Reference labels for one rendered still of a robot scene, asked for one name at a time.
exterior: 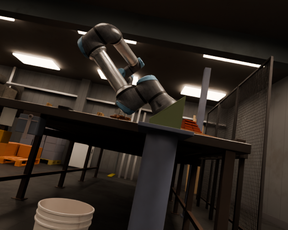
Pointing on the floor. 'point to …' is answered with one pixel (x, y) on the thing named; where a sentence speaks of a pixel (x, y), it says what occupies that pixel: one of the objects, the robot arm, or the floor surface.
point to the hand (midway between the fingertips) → (122, 117)
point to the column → (155, 175)
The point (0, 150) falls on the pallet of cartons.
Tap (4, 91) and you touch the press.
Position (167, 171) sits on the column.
